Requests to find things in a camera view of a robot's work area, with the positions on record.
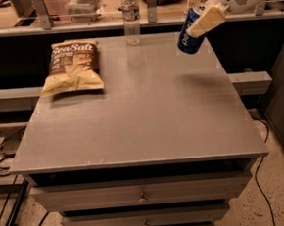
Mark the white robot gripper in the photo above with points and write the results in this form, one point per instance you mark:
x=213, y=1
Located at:
x=217, y=14

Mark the blue pepsi can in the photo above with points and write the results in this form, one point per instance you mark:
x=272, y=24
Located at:
x=186, y=43

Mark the clear plastic water bottle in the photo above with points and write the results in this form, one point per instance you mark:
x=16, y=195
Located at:
x=131, y=22

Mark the clear plastic container background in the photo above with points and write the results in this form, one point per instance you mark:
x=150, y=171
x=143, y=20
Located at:
x=83, y=11

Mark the grey metal drawer cabinet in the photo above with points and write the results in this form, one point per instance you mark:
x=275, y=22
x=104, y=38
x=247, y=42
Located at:
x=162, y=113

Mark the sea salt chips bag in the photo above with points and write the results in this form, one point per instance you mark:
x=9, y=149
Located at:
x=72, y=68

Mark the middle grey drawer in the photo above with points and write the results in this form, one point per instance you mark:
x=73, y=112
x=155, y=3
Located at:
x=160, y=217

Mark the top grey drawer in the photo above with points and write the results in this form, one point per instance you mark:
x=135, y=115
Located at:
x=142, y=192

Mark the grey metal shelf rail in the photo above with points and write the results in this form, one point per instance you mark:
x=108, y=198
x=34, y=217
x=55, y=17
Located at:
x=109, y=17

